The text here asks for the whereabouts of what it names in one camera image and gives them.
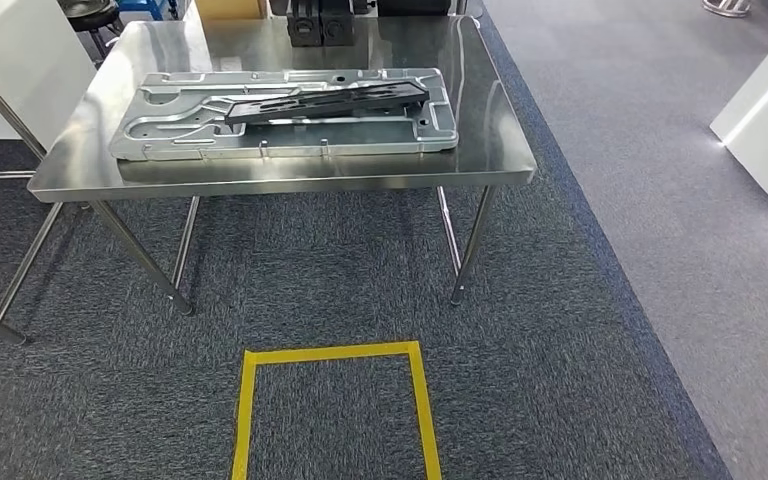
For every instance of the black plastic plate with cutouts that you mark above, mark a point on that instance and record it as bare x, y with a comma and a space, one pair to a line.
331, 102

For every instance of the stainless steel workbench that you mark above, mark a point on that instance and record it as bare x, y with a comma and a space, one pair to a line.
490, 132

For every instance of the aluminium fixture plate with grooves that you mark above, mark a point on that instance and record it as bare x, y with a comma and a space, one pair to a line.
357, 136

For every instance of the brown cardboard box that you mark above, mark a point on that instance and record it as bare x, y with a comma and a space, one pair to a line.
232, 8

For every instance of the black round stool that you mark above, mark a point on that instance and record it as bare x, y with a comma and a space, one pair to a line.
89, 10

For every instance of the plain white cabinet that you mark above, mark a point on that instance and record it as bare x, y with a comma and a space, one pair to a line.
26, 86

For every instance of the round steel stand base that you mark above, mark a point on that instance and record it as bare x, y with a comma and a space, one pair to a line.
728, 8

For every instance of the blue cart frame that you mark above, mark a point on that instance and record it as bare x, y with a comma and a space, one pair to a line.
142, 6

